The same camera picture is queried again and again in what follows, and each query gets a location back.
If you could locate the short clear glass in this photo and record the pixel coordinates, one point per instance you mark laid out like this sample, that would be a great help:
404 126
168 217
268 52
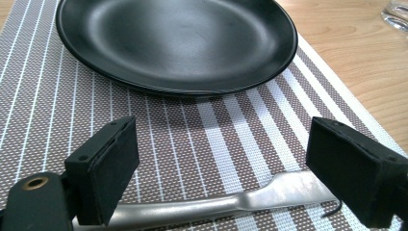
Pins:
396 16

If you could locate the black plate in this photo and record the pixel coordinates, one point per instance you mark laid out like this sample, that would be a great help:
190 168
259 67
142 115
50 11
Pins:
179 41

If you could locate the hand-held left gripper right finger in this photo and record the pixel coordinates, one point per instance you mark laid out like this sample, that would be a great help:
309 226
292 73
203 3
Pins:
356 166

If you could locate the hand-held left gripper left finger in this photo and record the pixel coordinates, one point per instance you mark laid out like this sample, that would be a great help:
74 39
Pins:
102 170

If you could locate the brown white striped woven placemat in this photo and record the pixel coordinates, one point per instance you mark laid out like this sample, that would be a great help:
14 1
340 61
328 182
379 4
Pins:
192 134

